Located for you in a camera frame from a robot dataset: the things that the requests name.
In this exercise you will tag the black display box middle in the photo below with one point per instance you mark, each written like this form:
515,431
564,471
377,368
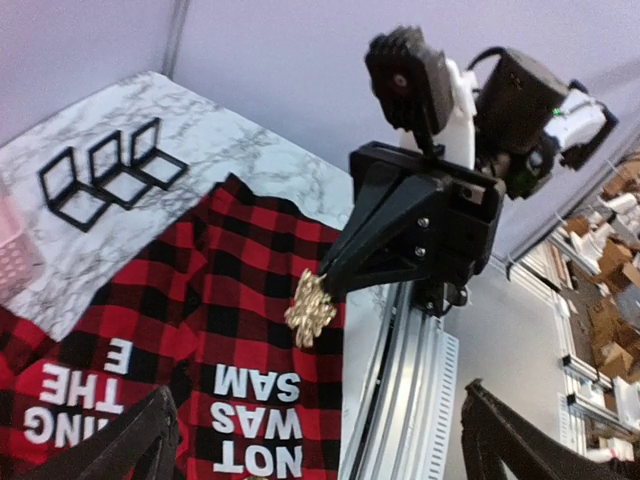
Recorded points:
99,181

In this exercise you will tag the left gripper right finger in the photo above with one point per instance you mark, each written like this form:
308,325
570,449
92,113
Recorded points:
495,438

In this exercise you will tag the black display box right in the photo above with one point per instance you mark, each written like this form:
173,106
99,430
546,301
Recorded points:
138,161

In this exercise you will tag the black display box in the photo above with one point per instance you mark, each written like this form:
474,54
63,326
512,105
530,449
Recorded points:
72,186
99,181
138,161

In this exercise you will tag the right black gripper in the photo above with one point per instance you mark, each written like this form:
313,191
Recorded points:
417,220

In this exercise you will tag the black display box left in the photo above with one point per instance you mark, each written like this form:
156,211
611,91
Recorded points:
72,186

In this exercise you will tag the aluminium front rail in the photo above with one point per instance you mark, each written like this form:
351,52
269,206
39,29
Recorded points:
403,425

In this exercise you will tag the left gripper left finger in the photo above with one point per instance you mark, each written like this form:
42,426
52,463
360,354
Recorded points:
139,444

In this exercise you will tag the cardboard box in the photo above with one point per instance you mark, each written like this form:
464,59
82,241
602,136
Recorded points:
604,238

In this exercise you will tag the pink plastic basket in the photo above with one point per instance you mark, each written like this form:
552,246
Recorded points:
21,261

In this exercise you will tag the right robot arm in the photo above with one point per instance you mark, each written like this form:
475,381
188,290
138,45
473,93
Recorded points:
528,121

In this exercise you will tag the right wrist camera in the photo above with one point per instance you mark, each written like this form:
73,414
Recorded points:
425,93

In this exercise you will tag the red black plaid shirt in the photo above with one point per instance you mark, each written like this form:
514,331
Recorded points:
201,310

